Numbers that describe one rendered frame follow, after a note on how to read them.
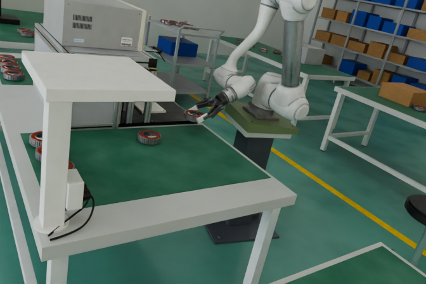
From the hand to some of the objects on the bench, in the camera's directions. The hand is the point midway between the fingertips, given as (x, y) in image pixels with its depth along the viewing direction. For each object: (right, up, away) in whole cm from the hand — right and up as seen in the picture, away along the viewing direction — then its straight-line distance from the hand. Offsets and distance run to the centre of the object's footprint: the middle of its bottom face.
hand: (194, 115), depth 207 cm
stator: (-21, -13, -25) cm, 35 cm away
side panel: (-50, -7, -26) cm, 56 cm away
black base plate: (-35, +7, +21) cm, 42 cm away
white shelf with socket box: (-34, -30, -79) cm, 91 cm away
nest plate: (-27, +4, +12) cm, 30 cm away
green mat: (-19, -19, -40) cm, 48 cm away
